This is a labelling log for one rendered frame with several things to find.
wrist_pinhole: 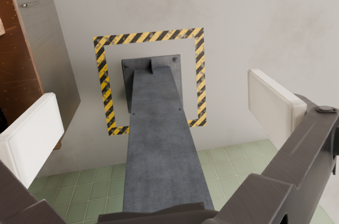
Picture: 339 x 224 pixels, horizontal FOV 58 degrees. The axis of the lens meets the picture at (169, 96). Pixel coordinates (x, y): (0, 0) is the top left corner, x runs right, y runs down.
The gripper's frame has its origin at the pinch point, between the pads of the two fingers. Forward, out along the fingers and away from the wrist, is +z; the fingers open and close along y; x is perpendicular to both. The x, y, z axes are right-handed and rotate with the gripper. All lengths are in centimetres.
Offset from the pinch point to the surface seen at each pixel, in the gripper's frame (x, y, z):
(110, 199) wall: -93, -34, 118
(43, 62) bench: -13, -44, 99
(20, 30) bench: 0, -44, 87
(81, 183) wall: -92, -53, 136
